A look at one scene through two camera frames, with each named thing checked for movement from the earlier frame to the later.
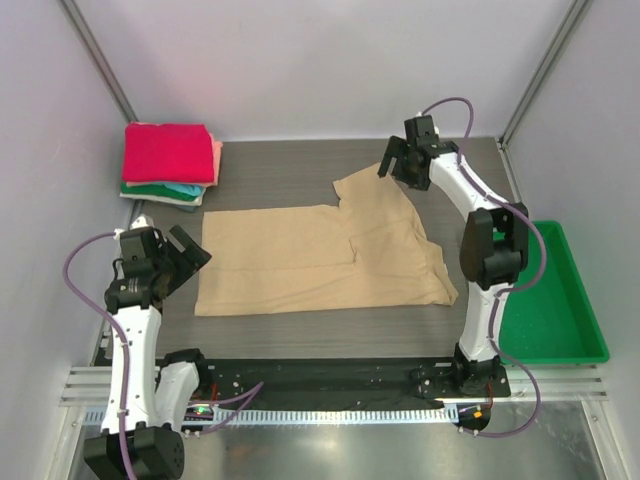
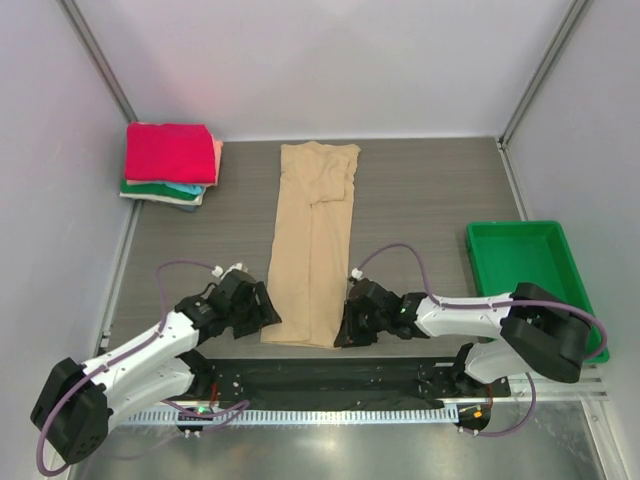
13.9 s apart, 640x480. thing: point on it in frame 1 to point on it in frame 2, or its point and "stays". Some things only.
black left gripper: [190, 259] to [263, 313]
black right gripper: [396, 148] to [349, 334]
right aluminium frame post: [577, 10] stays
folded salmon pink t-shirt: [216, 154] stays
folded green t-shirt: [160, 190] stays
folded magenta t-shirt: [167, 152] stays
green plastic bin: [551, 321] stays
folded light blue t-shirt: [193, 189] stays
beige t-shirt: [368, 251] to [312, 242]
